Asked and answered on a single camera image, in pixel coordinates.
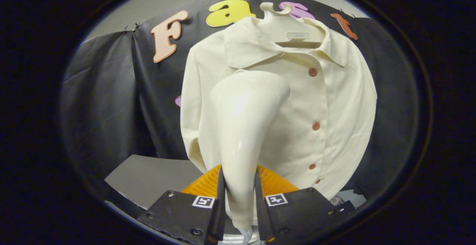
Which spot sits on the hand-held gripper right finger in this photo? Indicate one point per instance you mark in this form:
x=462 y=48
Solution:
x=259 y=208

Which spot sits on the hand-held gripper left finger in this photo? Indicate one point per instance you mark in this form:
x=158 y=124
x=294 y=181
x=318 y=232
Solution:
x=221 y=208

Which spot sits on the white garment steamer head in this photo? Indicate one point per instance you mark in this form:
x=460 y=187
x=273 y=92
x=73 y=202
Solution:
x=241 y=126

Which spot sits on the cream button shirt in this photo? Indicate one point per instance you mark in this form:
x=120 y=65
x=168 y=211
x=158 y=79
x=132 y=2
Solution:
x=334 y=107

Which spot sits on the white clothes hanger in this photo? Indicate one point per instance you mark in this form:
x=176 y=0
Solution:
x=286 y=25

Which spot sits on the grey drawer cabinet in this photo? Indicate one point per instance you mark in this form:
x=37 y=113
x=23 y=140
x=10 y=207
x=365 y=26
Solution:
x=148 y=178

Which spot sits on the black backdrop cloth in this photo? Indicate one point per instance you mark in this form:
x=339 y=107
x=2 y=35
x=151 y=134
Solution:
x=111 y=107

